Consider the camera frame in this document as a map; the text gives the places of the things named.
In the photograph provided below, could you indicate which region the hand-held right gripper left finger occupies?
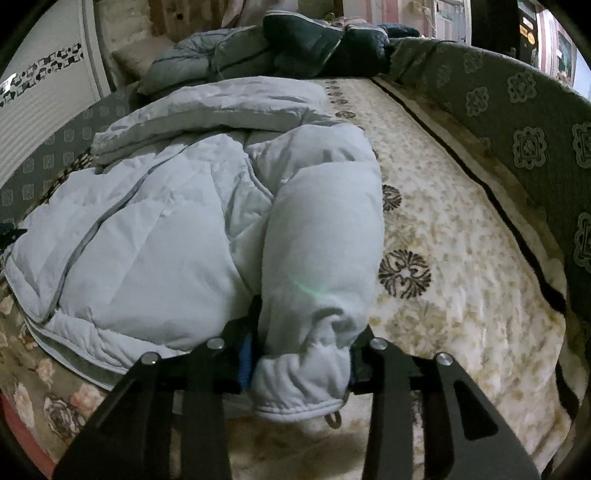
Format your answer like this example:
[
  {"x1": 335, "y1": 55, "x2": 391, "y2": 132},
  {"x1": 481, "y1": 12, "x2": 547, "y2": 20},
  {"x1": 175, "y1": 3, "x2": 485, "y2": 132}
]
[{"x1": 52, "y1": 318, "x2": 260, "y2": 480}]

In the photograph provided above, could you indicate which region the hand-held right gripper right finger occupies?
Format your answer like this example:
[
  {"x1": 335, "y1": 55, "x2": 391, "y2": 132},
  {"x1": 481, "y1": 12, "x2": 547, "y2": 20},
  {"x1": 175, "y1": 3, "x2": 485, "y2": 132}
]
[{"x1": 346, "y1": 325, "x2": 541, "y2": 480}]

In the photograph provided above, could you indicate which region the white puffer jacket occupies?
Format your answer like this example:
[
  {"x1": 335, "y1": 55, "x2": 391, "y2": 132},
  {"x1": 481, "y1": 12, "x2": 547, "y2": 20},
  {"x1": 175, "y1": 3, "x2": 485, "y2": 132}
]
[{"x1": 2, "y1": 76, "x2": 385, "y2": 423}]

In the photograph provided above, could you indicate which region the floral patterned blanket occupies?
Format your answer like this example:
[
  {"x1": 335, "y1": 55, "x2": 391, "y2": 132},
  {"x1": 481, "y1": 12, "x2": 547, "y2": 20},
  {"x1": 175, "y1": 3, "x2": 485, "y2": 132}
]
[{"x1": 0, "y1": 76, "x2": 583, "y2": 480}]

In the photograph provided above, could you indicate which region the white ribbed wardrobe door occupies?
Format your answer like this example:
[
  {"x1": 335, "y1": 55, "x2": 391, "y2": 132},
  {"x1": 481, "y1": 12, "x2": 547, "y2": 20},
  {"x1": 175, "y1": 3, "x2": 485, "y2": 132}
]
[{"x1": 0, "y1": 0, "x2": 117, "y2": 191}]

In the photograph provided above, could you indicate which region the beige pillow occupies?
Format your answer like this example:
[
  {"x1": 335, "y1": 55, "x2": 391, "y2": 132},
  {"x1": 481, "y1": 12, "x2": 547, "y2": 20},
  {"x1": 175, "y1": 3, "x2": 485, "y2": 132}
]
[{"x1": 111, "y1": 37, "x2": 177, "y2": 80}]

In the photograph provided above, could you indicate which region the grey puffer jacket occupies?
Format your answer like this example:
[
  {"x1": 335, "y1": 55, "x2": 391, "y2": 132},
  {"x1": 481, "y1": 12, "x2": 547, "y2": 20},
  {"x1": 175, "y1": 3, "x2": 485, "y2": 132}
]
[{"x1": 137, "y1": 25, "x2": 279, "y2": 99}]

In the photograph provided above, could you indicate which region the dark puffer jacket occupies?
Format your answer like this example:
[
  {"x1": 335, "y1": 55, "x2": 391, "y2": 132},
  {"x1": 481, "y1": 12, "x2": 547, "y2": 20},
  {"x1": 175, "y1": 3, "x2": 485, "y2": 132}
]
[{"x1": 262, "y1": 9, "x2": 394, "y2": 79}]

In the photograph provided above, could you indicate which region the pale panelled door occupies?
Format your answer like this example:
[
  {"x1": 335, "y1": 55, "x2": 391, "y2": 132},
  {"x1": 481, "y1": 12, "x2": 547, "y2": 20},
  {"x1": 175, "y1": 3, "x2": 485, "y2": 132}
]
[{"x1": 365, "y1": 0, "x2": 472, "y2": 41}]

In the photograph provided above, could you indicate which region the dark cabinet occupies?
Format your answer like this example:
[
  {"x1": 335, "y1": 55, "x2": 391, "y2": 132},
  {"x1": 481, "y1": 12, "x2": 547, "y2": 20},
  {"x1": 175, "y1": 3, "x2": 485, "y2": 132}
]
[{"x1": 471, "y1": 0, "x2": 546, "y2": 66}]

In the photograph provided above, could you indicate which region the grey patterned bed frame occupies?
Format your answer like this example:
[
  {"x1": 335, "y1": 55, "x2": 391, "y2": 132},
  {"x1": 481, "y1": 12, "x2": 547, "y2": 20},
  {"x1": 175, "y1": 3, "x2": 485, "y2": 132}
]
[{"x1": 0, "y1": 37, "x2": 591, "y2": 334}]

